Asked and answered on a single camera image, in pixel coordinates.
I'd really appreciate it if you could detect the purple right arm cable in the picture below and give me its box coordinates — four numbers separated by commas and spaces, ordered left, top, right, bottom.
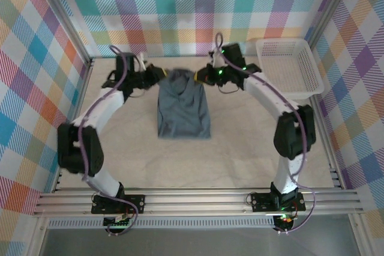
215, 32, 316, 234

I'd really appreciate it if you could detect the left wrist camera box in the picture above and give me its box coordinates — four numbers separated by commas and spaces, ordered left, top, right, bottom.
127, 53, 148, 73

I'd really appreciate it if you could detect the aluminium table side rail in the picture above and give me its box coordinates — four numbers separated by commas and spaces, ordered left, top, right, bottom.
308, 96, 343, 189

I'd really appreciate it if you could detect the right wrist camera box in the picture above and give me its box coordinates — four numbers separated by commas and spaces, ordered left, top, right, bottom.
209, 50, 224, 68

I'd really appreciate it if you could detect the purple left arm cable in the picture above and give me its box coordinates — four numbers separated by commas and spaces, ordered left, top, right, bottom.
77, 44, 139, 237

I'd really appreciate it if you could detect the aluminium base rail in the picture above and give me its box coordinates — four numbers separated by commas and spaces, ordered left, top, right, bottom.
32, 188, 365, 216

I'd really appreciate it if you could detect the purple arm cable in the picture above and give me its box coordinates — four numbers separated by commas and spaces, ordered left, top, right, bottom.
215, 32, 316, 234
77, 44, 139, 237

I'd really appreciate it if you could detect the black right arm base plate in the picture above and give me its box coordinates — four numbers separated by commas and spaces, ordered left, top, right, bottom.
250, 192, 307, 212

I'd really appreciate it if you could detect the aluminium corner post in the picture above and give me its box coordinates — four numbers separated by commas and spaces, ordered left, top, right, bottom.
303, 0, 360, 50
35, 0, 94, 68

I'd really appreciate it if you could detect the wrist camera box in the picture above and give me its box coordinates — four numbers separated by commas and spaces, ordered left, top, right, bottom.
127, 53, 148, 73
209, 50, 224, 68

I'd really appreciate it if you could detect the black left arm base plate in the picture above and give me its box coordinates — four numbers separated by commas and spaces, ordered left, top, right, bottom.
91, 194, 146, 215

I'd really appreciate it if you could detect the white plastic mesh basket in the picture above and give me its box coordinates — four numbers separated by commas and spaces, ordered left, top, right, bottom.
254, 37, 325, 100

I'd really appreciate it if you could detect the grey t-shirt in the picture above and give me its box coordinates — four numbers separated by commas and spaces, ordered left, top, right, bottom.
156, 68, 212, 140

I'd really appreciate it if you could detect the slotted grey cable duct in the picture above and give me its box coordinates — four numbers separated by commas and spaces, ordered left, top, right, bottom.
47, 218, 275, 229

